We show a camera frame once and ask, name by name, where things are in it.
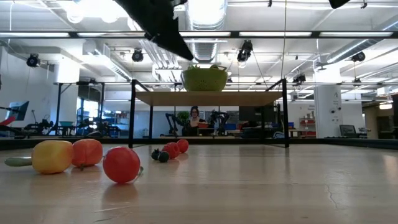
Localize white pillar with sign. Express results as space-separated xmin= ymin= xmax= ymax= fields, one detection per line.
xmin=313 ymin=84 xmax=343 ymax=138

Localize white shelf red boxes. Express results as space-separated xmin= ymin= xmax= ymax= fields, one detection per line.
xmin=298 ymin=117 xmax=317 ymax=138

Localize green plastic colander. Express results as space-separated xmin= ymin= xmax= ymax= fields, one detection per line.
xmin=180 ymin=64 xmax=229 ymax=92

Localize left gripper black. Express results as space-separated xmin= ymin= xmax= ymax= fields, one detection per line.
xmin=114 ymin=0 xmax=195 ymax=62

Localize black aluminium frame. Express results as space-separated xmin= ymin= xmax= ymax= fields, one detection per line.
xmin=0 ymin=136 xmax=398 ymax=149

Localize overhead LED light bar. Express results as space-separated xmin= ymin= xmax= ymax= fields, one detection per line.
xmin=0 ymin=30 xmax=398 ymax=39

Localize yellow-orange toy peach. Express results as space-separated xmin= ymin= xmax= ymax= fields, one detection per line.
xmin=31 ymin=139 xmax=75 ymax=175

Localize wooden shelf riser black legs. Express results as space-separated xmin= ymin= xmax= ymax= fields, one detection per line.
xmin=128 ymin=78 xmax=290 ymax=149

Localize black monitor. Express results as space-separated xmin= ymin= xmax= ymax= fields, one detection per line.
xmin=238 ymin=105 xmax=277 ymax=123

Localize tilted monitor screen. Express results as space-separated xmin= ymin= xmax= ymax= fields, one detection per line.
xmin=6 ymin=100 xmax=30 ymax=125

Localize black overhead camera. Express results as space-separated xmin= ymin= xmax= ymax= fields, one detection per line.
xmin=236 ymin=39 xmax=254 ymax=63

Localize light green cucumber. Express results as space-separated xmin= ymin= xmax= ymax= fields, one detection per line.
xmin=4 ymin=157 xmax=34 ymax=167

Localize orange toy peach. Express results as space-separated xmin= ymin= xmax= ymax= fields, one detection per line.
xmin=72 ymin=138 xmax=104 ymax=171

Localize thin hanging cable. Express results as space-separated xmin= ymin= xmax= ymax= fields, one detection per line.
xmin=280 ymin=0 xmax=288 ymax=80

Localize person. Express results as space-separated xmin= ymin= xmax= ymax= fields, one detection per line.
xmin=186 ymin=105 xmax=206 ymax=136

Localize small dark desk monitor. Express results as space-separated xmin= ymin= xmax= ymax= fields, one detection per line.
xmin=339 ymin=124 xmax=358 ymax=138

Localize red toy raspberry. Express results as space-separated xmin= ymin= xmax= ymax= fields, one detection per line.
xmin=164 ymin=141 xmax=181 ymax=159

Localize black background workstation frame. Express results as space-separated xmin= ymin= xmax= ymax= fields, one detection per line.
xmin=52 ymin=81 xmax=108 ymax=136

